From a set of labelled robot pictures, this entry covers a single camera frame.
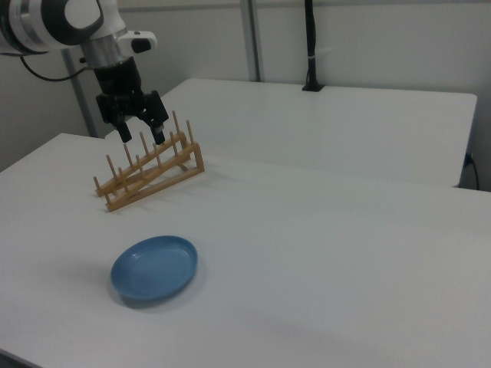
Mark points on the blue round plate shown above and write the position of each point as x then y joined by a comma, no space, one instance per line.
153,266

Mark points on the white rectangular table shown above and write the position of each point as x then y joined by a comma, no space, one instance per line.
326,126

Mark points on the wooden plate rack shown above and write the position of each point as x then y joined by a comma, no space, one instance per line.
161,174

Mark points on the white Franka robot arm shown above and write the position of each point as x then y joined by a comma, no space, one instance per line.
57,23

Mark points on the black camera pole with base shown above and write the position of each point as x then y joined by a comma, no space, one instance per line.
310,46

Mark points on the grey partition post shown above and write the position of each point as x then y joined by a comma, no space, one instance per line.
78,99
253,38

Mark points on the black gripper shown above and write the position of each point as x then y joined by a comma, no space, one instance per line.
117,82

